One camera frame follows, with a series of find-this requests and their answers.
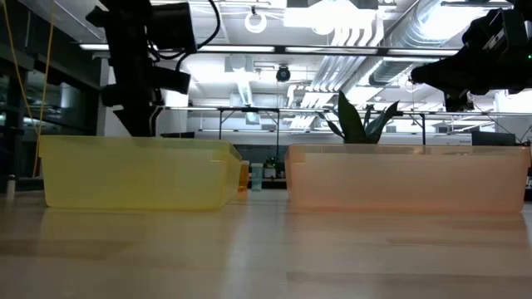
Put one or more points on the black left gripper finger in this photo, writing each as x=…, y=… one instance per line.
x=155, y=120
x=135, y=122

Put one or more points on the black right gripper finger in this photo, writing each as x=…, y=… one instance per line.
x=444, y=76

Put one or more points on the amber pill bottle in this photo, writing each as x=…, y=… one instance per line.
x=244, y=176

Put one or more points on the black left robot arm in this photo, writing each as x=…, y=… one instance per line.
x=124, y=29

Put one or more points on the translucent yellow plastic bin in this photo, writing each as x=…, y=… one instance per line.
x=137, y=174

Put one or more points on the translucent orange plastic bin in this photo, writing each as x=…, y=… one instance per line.
x=407, y=178

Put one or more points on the teal pill bottle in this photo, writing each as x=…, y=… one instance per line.
x=257, y=178

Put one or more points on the low black monitor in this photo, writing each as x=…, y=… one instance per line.
x=178, y=135

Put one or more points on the black ceiling spotlight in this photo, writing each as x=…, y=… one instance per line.
x=283, y=74
x=459, y=104

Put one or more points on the black computer monitor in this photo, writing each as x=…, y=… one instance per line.
x=493, y=138

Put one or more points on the green snake plant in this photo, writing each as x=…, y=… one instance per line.
x=353, y=122

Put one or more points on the small background potted plant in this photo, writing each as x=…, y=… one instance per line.
x=271, y=168

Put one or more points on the small white bottle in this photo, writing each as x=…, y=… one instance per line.
x=11, y=186

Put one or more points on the black overhead light bar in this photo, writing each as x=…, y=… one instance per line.
x=291, y=49

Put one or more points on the silver ventilation duct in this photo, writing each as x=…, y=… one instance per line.
x=399, y=50

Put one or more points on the black frame background table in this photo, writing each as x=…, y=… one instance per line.
x=249, y=110

